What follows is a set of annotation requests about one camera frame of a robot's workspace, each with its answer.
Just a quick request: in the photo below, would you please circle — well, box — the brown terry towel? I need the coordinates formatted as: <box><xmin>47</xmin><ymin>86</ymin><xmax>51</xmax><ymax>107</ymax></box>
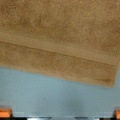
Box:
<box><xmin>0</xmin><ymin>0</ymin><xmax>120</xmax><ymax>87</ymax></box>

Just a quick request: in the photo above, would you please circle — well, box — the gripper left finger with orange tip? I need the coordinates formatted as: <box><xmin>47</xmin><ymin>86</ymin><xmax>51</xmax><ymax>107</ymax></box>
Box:
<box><xmin>0</xmin><ymin>107</ymin><xmax>12</xmax><ymax>118</ymax></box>

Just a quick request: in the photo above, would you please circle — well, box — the gripper right finger with orange tip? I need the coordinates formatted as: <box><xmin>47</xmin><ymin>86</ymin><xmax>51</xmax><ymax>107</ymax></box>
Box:
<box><xmin>114</xmin><ymin>108</ymin><xmax>120</xmax><ymax>119</ymax></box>

